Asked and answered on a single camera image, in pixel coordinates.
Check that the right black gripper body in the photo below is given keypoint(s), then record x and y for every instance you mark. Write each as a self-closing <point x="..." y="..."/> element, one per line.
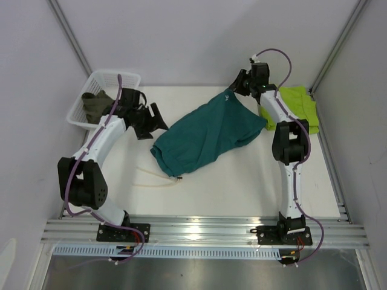
<point x="252" y="83"/>

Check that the olive green shorts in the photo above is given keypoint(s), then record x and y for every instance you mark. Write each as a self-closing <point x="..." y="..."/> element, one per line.
<point x="95" y="105"/>

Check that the white slotted cable duct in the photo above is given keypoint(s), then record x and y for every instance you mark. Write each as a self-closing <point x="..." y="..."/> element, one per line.
<point x="174" y="252"/>

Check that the right aluminium corner post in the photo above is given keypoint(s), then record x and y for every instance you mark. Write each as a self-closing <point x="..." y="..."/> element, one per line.
<point x="342" y="38"/>

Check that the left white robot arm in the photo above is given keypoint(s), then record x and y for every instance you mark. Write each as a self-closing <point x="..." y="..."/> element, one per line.
<point x="82" y="184"/>

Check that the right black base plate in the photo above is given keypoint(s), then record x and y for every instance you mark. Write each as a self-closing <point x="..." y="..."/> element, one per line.
<point x="273" y="235"/>

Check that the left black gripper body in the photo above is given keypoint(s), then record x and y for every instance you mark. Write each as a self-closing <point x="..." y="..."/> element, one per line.
<point x="142" y="118"/>

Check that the left aluminium corner post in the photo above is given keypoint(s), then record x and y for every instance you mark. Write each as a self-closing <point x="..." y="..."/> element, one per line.
<point x="65" y="26"/>

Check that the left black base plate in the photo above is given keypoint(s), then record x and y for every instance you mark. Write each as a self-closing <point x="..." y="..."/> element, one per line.
<point x="110" y="234"/>

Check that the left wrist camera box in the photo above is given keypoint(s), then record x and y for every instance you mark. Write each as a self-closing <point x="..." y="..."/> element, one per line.
<point x="130" y="98"/>

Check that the white plastic basket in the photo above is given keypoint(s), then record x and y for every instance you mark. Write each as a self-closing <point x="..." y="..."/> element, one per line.
<point x="101" y="79"/>

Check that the teal green shorts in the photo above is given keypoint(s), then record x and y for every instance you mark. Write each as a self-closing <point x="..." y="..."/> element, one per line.
<point x="201" y="136"/>

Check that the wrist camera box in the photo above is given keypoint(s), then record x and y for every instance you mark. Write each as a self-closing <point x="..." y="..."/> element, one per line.
<point x="130" y="98"/>
<point x="260" y="73"/>

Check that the aluminium corner post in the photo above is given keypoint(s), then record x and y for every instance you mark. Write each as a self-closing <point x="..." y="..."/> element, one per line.
<point x="65" y="26"/>
<point x="342" y="38"/>

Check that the lime green folded shorts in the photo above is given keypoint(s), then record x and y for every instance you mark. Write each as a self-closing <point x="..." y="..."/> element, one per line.
<point x="300" y="103"/>

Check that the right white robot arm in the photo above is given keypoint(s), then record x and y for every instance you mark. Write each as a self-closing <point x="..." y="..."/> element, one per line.
<point x="290" y="148"/>

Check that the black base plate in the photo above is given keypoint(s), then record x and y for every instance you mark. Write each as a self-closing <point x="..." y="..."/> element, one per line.
<point x="110" y="234"/>
<point x="273" y="235"/>

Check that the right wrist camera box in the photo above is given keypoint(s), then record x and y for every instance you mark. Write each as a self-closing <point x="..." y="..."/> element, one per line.
<point x="260" y="73"/>

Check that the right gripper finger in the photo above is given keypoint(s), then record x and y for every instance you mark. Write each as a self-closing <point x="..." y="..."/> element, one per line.
<point x="242" y="90"/>
<point x="243" y="78"/>

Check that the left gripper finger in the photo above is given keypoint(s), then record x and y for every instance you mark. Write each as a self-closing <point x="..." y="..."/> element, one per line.
<point x="157" y="121"/>
<point x="144" y="132"/>

